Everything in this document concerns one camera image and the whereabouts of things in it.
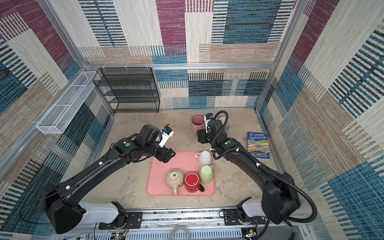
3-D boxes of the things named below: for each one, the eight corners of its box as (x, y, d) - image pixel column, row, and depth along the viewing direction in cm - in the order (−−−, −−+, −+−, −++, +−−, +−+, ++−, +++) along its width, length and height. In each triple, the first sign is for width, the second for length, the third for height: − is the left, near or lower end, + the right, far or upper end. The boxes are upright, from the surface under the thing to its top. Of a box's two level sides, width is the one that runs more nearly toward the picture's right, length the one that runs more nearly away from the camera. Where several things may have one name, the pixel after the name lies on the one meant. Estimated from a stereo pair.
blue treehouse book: (247, 156, 99) (249, 152, 95) (246, 135, 110) (248, 130, 105) (267, 159, 98) (271, 155, 93) (265, 138, 108) (268, 133, 104)
